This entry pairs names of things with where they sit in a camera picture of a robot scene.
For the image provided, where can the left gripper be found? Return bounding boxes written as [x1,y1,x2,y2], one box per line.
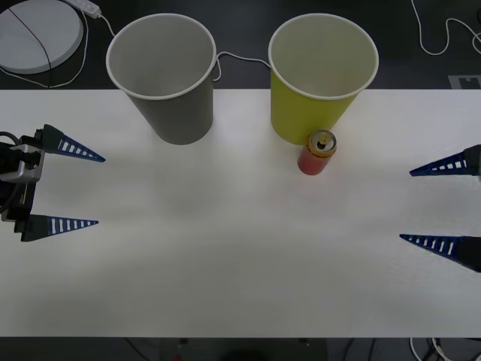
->
[0,123,107,243]

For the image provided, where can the grey floor marker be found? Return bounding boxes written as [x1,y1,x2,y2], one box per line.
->
[448,74,481,89]

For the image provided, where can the white power strip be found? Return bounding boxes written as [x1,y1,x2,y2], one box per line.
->
[62,0,102,18]

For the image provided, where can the white round plate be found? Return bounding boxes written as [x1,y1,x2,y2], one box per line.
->
[0,0,85,75]

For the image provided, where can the red and orange drink can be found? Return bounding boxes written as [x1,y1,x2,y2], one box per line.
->
[298,129,337,177]

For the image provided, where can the white power strip cable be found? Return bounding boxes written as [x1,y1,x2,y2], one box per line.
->
[98,14,272,82]

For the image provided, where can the thin black cable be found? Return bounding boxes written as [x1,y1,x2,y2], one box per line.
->
[8,7,53,73]

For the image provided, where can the thin white cable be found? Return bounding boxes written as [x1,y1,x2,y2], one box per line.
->
[0,10,89,89]
[410,0,481,56]

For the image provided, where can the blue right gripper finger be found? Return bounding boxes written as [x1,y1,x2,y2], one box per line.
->
[409,144,481,177]
[398,233,481,273]

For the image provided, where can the yellow-green plastic bin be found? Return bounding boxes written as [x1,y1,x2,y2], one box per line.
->
[268,13,380,147]

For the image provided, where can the grey plastic bin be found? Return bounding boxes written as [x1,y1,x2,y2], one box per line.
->
[105,13,217,146]

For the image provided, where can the white cable bundle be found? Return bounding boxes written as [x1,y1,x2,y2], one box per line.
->
[408,337,458,361]

